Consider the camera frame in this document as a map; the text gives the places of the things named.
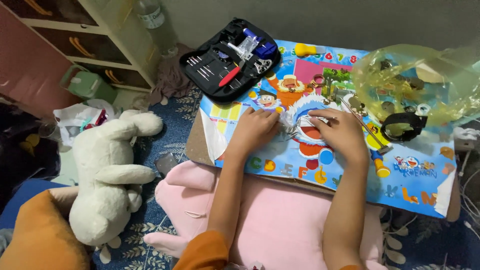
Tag cream shelf unit with drawers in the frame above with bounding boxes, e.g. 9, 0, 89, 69
0, 0, 160, 93

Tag person's left hand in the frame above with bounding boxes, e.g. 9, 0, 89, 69
229, 107, 281, 160

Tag clear plastic bottle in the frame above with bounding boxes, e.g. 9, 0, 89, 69
133, 0, 179, 58

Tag white cables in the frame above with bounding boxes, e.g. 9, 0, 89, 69
454, 149, 480, 241

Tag pink plush pillow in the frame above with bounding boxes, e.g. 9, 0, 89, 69
143, 160, 388, 270

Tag white plastic bag with items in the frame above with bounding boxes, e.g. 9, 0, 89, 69
53, 99, 121, 148

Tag row of thin metal tools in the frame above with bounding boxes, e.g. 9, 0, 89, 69
186, 56, 215, 82

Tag yellow clear plastic bag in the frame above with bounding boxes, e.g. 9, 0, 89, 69
350, 44, 480, 127

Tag orange cushion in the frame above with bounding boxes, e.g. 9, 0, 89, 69
0, 189, 91, 270

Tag person's right hand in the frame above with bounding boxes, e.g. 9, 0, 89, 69
307, 108, 370, 166

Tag grey crumpled cloth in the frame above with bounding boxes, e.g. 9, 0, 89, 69
149, 43, 196, 106

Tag blue yellow handled tool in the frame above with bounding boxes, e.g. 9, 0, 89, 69
369, 150, 392, 178

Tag red handled screwdriver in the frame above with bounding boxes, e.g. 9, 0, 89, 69
218, 65, 245, 88

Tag blue leaf pattern rug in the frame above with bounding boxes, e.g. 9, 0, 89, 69
89, 88, 480, 270

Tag white plush rabbit toy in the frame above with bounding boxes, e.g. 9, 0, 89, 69
68, 109, 164, 249

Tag cartoon print table cover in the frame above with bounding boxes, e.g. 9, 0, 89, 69
199, 39, 458, 219

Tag black bag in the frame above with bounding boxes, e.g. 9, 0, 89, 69
0, 103, 61, 205

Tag black watch strap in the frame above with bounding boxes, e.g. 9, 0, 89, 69
380, 112, 428, 143

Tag blue cushion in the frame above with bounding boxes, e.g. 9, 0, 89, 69
0, 178, 73, 230

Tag green plastic container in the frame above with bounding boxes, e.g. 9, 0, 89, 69
59, 65, 118, 106

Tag dark grey phone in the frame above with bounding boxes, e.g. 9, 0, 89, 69
154, 151, 180, 178

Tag small metal hammer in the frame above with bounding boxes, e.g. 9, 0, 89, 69
338, 96, 394, 155

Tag black zip tool case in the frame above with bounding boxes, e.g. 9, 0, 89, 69
179, 17, 282, 105

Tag silver metal case wrench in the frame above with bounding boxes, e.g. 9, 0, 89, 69
253, 59, 273, 74

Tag yellow handled case knife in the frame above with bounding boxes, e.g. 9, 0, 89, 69
294, 43, 327, 58

